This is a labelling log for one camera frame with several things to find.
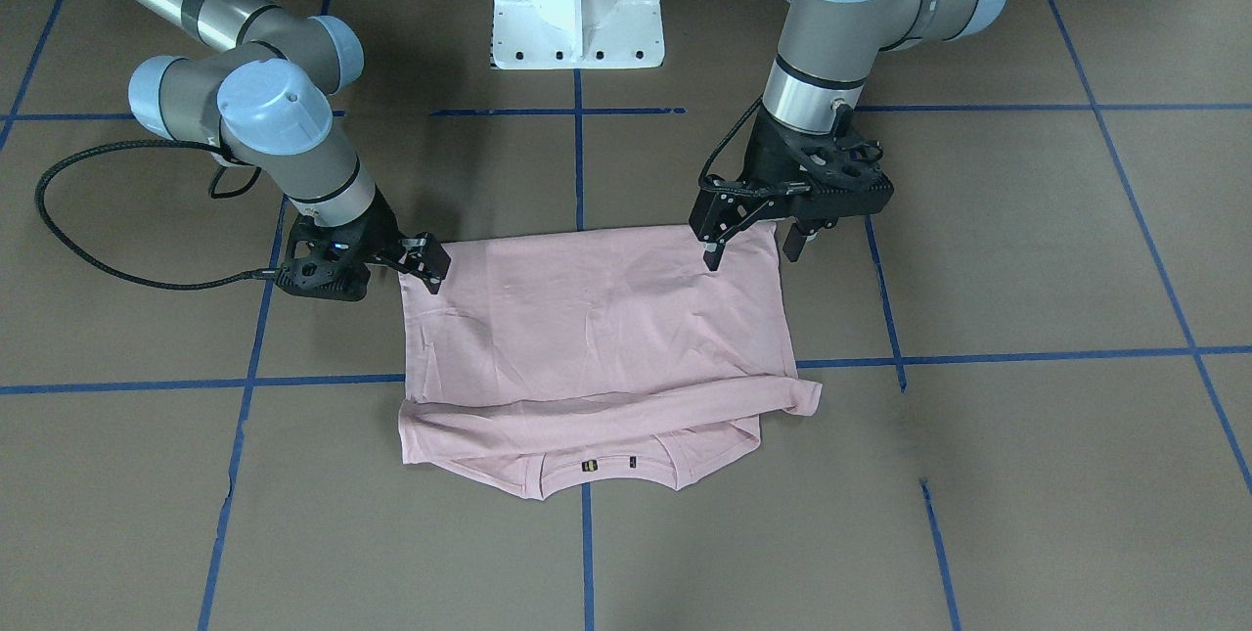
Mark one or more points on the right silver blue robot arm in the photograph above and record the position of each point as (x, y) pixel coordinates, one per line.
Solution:
(261, 101)

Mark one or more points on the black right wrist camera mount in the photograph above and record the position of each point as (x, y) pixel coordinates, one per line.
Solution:
(324, 262)

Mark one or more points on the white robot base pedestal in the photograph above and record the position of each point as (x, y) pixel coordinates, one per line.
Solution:
(577, 34)

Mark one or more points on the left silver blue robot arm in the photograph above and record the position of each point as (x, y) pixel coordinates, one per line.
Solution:
(827, 48)

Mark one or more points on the pink Snoopy t-shirt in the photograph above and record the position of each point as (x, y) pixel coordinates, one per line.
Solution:
(547, 362)

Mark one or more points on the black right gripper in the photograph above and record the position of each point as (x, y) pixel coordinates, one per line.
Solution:
(376, 232)

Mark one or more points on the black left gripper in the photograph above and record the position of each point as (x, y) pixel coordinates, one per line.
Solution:
(761, 159)

